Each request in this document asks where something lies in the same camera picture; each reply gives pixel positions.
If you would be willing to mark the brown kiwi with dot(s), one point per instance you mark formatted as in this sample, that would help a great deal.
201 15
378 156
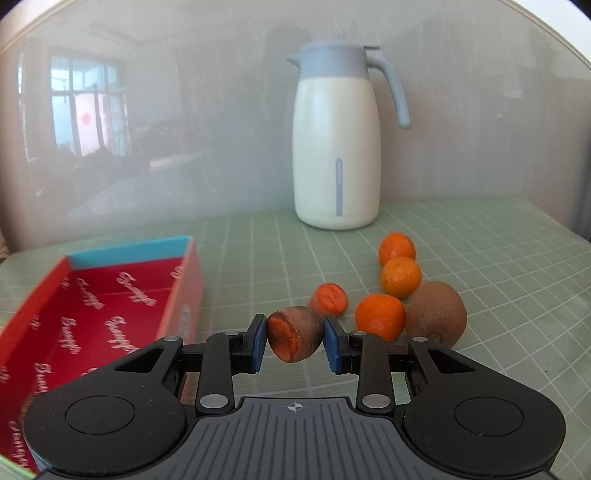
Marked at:
436 318

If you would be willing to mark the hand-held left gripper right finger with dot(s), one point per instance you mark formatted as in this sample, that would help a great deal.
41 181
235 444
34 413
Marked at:
331 344

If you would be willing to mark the colourful cardboard box red inside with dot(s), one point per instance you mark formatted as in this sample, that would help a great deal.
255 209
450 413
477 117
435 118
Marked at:
92 300

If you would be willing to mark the orange tangerine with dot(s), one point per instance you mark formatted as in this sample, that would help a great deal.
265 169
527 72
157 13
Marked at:
379 316
400 277
397 247

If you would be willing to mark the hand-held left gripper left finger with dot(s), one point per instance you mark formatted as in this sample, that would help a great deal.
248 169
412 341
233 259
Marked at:
258 344

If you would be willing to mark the carrot piece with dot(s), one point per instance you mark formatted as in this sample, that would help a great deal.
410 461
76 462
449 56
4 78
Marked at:
328 299
293 334

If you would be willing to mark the white thermos jug grey lid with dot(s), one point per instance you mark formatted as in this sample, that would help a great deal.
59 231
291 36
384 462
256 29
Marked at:
337 138

